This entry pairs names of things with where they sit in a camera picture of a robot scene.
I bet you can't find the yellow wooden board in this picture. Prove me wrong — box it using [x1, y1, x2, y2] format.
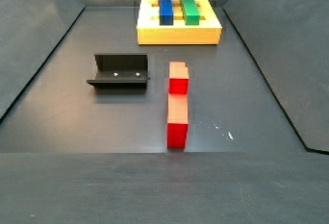
[136, 0, 222, 45]

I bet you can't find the red notched block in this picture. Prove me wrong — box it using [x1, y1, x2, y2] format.
[167, 62, 188, 149]

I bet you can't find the green bar block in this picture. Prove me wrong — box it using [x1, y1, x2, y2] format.
[180, 0, 200, 26]

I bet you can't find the blue bar block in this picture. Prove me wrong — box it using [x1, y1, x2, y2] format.
[157, 0, 174, 25]

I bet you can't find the black metal bracket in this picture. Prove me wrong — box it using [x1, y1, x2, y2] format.
[85, 53, 148, 87]

